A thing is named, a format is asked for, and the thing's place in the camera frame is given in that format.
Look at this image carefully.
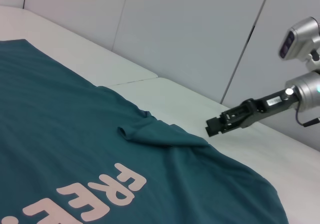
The teal t-shirt with FREE print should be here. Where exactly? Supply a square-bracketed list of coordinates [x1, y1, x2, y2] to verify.
[0, 38, 290, 224]

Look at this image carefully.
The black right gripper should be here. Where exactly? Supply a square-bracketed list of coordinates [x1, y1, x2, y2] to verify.
[204, 88, 300, 137]

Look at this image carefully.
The right arm cable with plug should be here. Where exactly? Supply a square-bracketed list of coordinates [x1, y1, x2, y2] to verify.
[285, 88, 320, 128]

